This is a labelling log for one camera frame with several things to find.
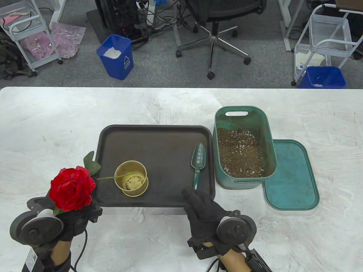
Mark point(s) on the person's right hand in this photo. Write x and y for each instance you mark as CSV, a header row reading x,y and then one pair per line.
x,y
204,215

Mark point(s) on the person's left hand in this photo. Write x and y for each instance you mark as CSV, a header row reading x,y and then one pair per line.
x,y
79,221

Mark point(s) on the red artificial rose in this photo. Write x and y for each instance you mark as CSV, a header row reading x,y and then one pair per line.
x,y
72,188

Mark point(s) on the green plastic trowel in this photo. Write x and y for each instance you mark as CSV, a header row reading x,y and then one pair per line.
x,y
199,155

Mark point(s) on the brown potting mix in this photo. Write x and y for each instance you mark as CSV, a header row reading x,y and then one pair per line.
x,y
239,153

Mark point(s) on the person's left forearm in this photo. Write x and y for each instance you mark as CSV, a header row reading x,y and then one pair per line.
x,y
59,255

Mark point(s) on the dark brown plastic tray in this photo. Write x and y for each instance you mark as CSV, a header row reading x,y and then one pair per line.
x,y
164,158

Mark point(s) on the yellow ribbed flower pot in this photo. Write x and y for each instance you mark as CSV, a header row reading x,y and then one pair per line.
x,y
132,168

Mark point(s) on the green plastic bin lid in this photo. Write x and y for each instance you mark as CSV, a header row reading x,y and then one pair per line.
x,y
292,175

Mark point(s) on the green plastic storage bin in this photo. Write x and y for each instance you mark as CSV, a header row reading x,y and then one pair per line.
x,y
244,116

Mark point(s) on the blue bin with white symbol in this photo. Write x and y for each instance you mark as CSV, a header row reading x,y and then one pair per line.
x,y
116,62

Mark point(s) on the black backpack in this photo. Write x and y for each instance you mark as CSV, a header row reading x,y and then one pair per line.
x,y
10,59

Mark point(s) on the pink plastic bag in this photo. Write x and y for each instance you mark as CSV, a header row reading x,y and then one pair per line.
x,y
37,46
68,39

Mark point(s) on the black office chair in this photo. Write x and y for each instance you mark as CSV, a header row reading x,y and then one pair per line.
x,y
212,34

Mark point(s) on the plain blue bin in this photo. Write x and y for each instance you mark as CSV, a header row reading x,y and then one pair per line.
x,y
323,78

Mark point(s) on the white metal trolley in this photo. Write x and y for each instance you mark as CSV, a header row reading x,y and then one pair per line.
x,y
19,31
329,36

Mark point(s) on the white desk leg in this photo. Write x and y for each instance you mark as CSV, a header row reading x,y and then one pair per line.
x,y
287,25

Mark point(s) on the black computer tower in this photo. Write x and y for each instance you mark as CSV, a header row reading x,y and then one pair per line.
x,y
116,14

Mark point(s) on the black left wrist camera module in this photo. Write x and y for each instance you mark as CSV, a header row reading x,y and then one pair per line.
x,y
32,259

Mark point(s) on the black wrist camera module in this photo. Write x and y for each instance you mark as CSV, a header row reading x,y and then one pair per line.
x,y
258,262
32,259

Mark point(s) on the black right wrist camera module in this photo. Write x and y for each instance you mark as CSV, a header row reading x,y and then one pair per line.
x,y
258,262

